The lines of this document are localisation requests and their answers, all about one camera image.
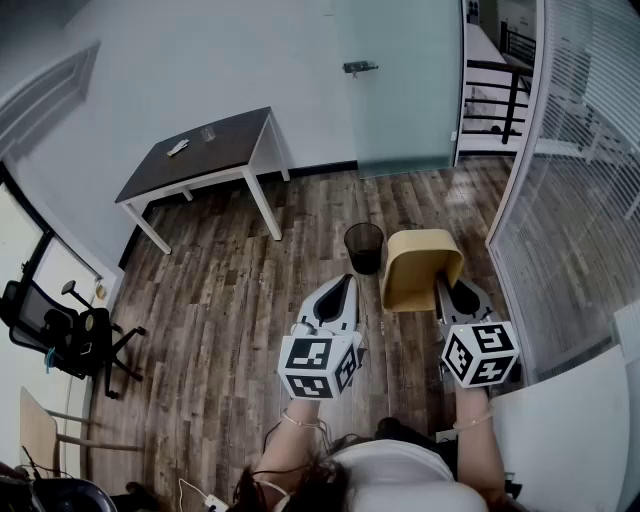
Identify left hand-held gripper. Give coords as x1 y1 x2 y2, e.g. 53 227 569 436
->
277 273 364 401

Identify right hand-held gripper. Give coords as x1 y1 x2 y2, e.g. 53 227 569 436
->
433 275 522 390

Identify tan plastic container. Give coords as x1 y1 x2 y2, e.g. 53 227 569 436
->
380 228 465 314

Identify black mesh waste bin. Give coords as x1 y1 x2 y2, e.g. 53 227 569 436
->
343 222 385 275

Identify person's right forearm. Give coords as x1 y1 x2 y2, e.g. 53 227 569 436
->
452 384 507 504

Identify person's left forearm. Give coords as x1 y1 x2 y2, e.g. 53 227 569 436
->
252 397 332 484

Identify glass partition with blinds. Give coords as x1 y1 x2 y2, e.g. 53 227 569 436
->
486 0 640 386

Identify white desk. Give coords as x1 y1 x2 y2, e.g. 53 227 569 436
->
491 344 632 512

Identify person's white shirt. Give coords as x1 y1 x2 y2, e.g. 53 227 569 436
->
327 439 490 512

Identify dark wooden table white legs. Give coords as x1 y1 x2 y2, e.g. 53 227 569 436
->
114 105 291 255

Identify frosted glass door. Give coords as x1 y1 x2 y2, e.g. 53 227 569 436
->
329 0 464 179

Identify black metal railing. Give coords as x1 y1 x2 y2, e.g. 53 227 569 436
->
462 58 534 146

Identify black office chair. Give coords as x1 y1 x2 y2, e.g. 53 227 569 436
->
0 279 147 400

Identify dark blue bucket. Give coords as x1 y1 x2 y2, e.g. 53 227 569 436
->
29 477 119 512

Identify pale right wrist bracelet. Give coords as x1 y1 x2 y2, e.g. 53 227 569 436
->
452 407 494 432

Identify thin left wrist bracelet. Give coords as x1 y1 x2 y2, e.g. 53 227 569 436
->
280 409 322 430

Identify white charger with cable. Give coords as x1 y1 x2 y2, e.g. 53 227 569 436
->
178 477 230 512

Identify metal door handle lock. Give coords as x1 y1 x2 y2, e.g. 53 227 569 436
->
342 59 380 80

